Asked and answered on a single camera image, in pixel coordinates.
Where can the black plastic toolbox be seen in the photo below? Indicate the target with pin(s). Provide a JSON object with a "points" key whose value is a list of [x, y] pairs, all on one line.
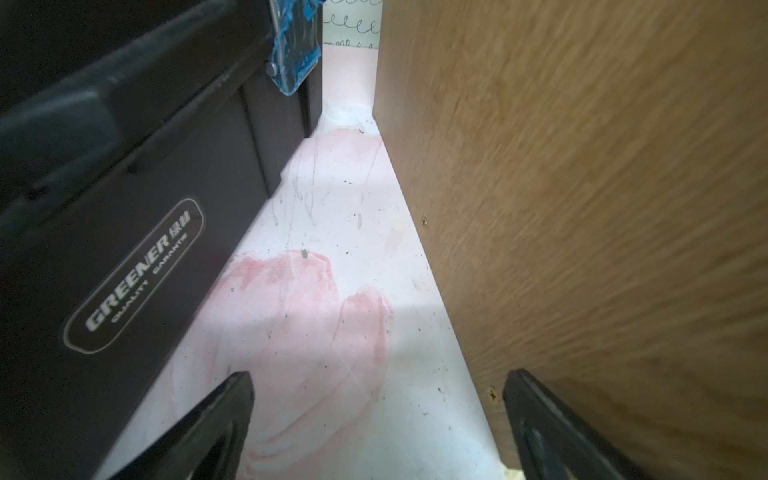
{"points": [[139, 141]]}

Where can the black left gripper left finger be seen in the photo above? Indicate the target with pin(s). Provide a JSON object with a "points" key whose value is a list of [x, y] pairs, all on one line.
{"points": [[206, 443]]}

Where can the wooden three-tier shelf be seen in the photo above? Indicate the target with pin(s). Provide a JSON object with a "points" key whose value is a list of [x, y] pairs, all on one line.
{"points": [[589, 183]]}

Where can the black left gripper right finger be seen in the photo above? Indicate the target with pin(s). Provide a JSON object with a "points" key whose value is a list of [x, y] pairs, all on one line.
{"points": [[553, 442]]}

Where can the blue protective film scrap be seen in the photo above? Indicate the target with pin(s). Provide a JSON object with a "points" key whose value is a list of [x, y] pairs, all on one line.
{"points": [[296, 49]]}

